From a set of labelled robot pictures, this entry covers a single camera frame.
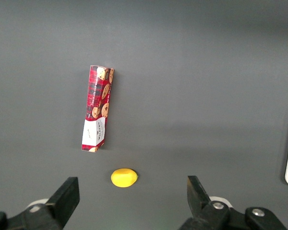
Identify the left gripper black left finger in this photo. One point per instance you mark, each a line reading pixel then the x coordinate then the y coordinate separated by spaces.
pixel 60 206

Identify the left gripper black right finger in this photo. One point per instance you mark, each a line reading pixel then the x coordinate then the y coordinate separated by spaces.
pixel 201 208

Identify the yellow lemon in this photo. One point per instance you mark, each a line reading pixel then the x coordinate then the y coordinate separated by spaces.
pixel 123 177

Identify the red tartan cookie box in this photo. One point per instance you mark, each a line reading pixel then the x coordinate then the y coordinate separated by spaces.
pixel 98 107

